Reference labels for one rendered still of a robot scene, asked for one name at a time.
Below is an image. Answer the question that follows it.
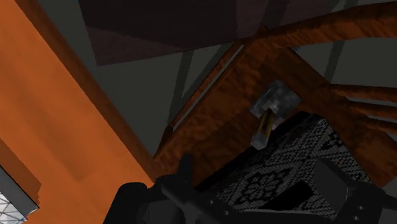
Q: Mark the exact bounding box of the patterned robot stand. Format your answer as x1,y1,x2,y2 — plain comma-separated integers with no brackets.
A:
195,111,373,221

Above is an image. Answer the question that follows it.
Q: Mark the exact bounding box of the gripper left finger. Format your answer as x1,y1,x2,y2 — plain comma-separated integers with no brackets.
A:
104,153,246,224

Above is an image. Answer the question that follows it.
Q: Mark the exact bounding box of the orange wooden panel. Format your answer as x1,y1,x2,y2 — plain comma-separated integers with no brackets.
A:
0,0,156,224

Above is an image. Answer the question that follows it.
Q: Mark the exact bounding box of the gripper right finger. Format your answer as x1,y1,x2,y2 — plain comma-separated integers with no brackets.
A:
314,157,397,224

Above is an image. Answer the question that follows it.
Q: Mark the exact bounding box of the dark purple upholstered furniture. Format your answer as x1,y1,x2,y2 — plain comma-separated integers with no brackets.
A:
78,0,334,67

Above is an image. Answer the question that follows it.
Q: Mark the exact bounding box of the grey hammer with wooden handle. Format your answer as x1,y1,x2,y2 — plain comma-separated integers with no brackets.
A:
249,80,302,151

